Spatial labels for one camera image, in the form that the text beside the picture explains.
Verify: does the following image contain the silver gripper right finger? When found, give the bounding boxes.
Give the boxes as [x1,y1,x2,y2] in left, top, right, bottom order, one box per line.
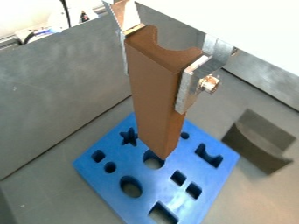
[174,35,233,114]

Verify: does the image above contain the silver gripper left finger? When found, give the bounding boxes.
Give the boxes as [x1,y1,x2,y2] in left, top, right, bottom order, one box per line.
[101,0,145,74]

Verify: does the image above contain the brown arch block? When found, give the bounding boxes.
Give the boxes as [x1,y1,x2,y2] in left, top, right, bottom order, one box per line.
[125,25,201,159]

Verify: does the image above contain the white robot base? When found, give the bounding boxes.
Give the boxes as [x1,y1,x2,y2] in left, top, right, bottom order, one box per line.
[14,0,104,45]

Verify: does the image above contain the dark grey foam holder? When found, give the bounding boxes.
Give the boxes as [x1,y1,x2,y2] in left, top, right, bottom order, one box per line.
[221,108,295,175]

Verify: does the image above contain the blue shape sorter board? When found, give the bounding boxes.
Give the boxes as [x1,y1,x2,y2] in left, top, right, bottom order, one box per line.
[73,115,238,224]

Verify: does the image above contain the black cable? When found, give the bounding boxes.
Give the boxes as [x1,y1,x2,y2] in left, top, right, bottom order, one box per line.
[22,0,72,45]

